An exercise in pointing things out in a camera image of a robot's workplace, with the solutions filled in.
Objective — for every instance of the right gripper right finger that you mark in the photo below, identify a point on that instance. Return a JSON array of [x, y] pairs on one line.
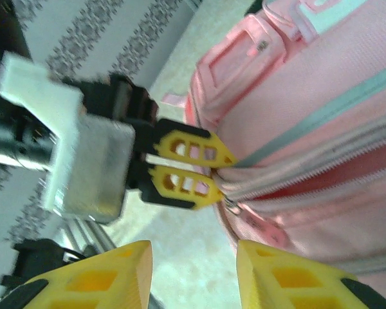
[[292, 283]]

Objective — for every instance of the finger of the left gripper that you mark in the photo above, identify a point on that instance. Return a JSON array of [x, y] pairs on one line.
[[186, 193], [193, 141]]

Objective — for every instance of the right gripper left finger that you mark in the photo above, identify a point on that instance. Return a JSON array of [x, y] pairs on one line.
[[99, 280]]

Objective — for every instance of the pink school backpack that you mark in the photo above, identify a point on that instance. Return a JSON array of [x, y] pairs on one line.
[[308, 96]]

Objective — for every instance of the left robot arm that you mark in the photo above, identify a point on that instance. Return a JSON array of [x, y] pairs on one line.
[[13, 148]]

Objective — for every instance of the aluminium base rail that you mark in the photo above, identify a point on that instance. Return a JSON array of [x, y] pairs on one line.
[[93, 235]]

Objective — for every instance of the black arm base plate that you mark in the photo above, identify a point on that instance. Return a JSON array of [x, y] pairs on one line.
[[35, 257]]

